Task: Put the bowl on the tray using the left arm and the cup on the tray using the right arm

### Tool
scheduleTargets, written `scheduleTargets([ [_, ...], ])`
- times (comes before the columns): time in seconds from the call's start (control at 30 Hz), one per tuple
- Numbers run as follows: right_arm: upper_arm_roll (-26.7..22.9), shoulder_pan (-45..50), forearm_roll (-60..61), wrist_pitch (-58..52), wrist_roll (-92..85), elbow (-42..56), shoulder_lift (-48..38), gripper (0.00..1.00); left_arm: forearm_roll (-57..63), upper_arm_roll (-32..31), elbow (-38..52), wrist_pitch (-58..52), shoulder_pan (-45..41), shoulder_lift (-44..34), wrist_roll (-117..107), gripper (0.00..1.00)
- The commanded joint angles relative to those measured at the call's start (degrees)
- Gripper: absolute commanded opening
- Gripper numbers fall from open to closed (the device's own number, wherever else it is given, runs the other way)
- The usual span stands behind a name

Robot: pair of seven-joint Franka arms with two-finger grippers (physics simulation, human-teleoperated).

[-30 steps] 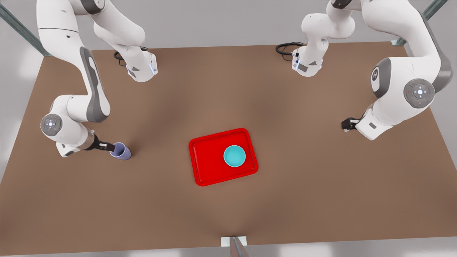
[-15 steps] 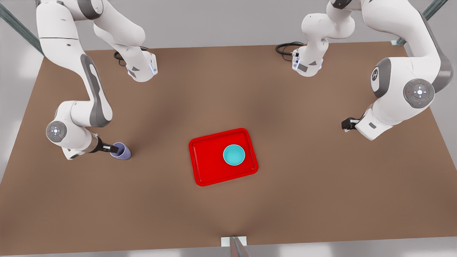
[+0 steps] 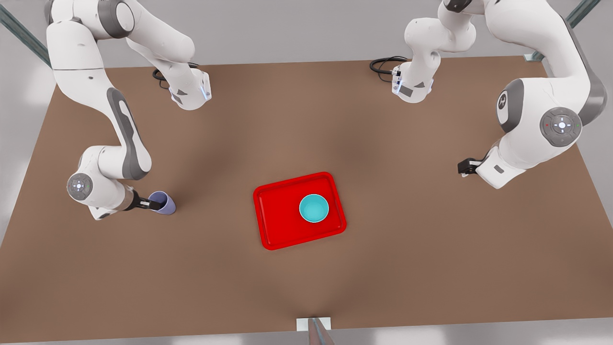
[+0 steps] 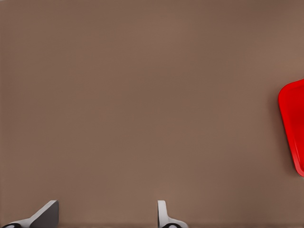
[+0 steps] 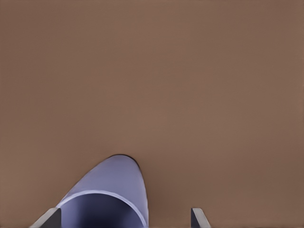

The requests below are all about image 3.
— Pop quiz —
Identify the lavender cup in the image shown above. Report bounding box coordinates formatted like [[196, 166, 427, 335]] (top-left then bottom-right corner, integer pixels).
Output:
[[148, 191, 176, 215]]

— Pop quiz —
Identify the teal bowl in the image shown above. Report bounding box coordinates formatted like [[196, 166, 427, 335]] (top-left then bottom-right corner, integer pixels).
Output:
[[299, 194, 330, 224]]

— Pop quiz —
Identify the red tray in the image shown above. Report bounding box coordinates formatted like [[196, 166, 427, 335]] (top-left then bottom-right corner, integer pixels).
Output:
[[253, 172, 347, 251]]

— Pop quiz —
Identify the black cable loop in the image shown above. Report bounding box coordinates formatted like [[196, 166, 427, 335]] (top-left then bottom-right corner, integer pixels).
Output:
[[152, 62, 200, 90], [369, 56, 410, 83]]

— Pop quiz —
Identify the silver frame post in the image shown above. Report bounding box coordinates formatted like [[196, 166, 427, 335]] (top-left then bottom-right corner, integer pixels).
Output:
[[296, 317, 336, 345], [0, 5, 52, 69], [523, 0, 602, 62]]

